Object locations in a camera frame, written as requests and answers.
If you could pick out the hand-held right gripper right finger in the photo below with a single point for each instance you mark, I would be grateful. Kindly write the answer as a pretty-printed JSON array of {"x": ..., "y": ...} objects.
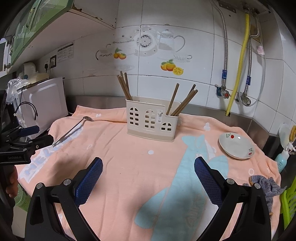
[{"x": 207, "y": 178}]

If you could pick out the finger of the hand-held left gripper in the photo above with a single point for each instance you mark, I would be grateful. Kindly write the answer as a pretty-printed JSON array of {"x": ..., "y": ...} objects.
[
  {"x": 44, "y": 140},
  {"x": 29, "y": 131}
]

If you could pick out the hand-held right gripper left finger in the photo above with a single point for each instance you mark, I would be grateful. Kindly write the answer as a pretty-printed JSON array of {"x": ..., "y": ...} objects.
[{"x": 89, "y": 176}]

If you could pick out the long metal spoon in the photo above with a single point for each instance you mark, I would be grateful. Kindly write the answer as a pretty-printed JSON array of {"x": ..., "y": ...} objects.
[{"x": 71, "y": 131}]

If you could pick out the brown wooden chopstick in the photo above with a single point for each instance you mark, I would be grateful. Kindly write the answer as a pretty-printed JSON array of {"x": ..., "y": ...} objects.
[
  {"x": 127, "y": 88},
  {"x": 185, "y": 105},
  {"x": 186, "y": 102},
  {"x": 183, "y": 98},
  {"x": 173, "y": 98},
  {"x": 122, "y": 88}
]

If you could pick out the cream utensil holder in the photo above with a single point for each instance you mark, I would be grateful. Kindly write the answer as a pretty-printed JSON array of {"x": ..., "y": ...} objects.
[{"x": 138, "y": 103}]

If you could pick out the person's left hand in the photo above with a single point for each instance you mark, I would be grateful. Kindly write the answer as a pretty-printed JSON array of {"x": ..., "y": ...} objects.
[{"x": 12, "y": 183}]

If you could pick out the white microwave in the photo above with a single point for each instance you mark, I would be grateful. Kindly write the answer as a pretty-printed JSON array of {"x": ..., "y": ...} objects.
[{"x": 46, "y": 99}]

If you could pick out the peach printed towel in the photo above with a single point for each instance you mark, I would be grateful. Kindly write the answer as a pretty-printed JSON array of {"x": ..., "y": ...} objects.
[{"x": 129, "y": 166}]

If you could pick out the green plastic basket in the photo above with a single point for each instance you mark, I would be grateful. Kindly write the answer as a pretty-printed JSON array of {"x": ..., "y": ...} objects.
[{"x": 22, "y": 199}]

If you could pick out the white floral plate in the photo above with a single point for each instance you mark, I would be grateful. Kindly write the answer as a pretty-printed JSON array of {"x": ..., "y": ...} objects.
[{"x": 235, "y": 146}]

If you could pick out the clear plastic bag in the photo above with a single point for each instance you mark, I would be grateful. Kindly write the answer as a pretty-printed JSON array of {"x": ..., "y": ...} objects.
[{"x": 15, "y": 87}]

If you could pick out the grey rag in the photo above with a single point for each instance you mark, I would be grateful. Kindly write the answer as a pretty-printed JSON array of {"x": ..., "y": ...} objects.
[{"x": 268, "y": 185}]

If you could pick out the white kettle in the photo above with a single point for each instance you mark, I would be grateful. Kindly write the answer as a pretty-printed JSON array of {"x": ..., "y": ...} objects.
[{"x": 30, "y": 68}]

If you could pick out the light blue soap bottle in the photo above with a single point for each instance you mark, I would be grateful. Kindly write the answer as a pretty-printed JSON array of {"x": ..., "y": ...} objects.
[{"x": 282, "y": 162}]

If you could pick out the green plastic dish rack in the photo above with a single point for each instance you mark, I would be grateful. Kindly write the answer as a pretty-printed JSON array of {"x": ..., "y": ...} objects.
[{"x": 288, "y": 204}]

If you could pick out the metal valve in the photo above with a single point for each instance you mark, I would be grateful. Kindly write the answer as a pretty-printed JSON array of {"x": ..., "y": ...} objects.
[
  {"x": 244, "y": 99},
  {"x": 223, "y": 92}
]

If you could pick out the pink tag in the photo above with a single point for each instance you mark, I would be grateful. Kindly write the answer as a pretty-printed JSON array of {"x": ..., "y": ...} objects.
[{"x": 260, "y": 49}]

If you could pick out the grey water heater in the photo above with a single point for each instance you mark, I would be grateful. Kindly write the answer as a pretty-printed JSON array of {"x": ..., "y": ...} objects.
[{"x": 227, "y": 3}]

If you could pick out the white wall socket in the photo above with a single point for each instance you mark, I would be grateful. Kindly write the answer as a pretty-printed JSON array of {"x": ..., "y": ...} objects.
[{"x": 46, "y": 66}]

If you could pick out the black wall outlet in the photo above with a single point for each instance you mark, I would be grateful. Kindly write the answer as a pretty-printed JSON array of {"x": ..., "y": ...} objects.
[{"x": 53, "y": 61}]

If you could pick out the wall notice sticker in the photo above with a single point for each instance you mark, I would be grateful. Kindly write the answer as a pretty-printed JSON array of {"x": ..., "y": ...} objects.
[{"x": 66, "y": 52}]

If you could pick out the green wall cabinet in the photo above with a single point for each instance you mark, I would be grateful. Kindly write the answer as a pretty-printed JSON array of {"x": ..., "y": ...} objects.
[{"x": 39, "y": 20}]

